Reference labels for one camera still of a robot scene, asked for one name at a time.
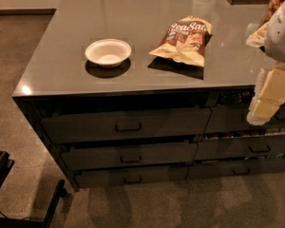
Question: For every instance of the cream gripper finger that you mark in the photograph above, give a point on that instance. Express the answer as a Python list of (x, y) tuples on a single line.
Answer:
[(269, 95), (257, 39)]

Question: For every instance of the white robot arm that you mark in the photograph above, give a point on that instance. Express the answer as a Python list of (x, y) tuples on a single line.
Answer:
[(275, 36)]

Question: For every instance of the glass jar of snacks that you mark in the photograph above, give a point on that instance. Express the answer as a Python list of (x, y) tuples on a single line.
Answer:
[(272, 7)]

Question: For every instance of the brown yellow chips bag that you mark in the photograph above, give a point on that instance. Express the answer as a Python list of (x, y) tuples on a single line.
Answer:
[(185, 41)]

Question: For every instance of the dark counter cabinet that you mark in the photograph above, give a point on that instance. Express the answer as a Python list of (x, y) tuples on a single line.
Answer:
[(59, 80)]

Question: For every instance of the white paper bowl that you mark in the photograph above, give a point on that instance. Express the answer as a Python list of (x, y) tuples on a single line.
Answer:
[(108, 52)]

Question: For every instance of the black chair base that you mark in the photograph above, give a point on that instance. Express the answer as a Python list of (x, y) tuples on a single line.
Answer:
[(12, 193)]

